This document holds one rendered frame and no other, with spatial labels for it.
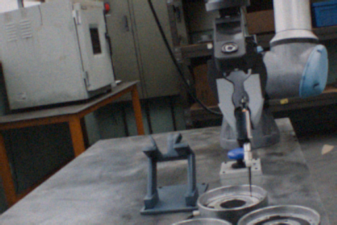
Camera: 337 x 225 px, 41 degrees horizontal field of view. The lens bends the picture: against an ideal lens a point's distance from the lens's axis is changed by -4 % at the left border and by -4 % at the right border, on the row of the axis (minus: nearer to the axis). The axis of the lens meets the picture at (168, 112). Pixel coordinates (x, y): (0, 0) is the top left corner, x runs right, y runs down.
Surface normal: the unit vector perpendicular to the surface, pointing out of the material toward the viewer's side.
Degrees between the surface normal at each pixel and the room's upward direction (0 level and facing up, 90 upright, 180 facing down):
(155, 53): 90
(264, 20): 82
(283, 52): 76
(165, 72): 90
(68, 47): 90
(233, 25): 32
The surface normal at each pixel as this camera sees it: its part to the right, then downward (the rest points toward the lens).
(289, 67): -0.51, -0.04
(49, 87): -0.17, 0.18
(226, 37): -0.21, -0.73
